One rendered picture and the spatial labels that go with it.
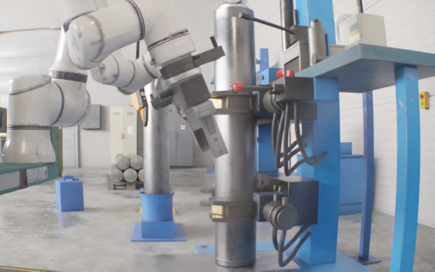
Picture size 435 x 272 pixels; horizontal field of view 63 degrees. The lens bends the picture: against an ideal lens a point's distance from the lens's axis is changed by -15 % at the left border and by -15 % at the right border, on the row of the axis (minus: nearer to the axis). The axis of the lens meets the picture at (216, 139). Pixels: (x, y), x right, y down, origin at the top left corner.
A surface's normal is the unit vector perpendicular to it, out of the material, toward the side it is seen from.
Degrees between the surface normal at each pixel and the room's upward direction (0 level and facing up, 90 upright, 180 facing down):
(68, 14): 105
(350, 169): 90
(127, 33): 129
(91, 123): 90
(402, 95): 90
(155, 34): 111
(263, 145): 90
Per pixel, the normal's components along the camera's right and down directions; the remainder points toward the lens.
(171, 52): 0.01, 0.18
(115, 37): 0.60, 0.61
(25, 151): 0.34, -0.33
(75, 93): 0.79, 0.11
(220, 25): -0.67, 0.00
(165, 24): 0.22, 0.14
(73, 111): 0.87, 0.38
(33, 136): 0.66, -0.12
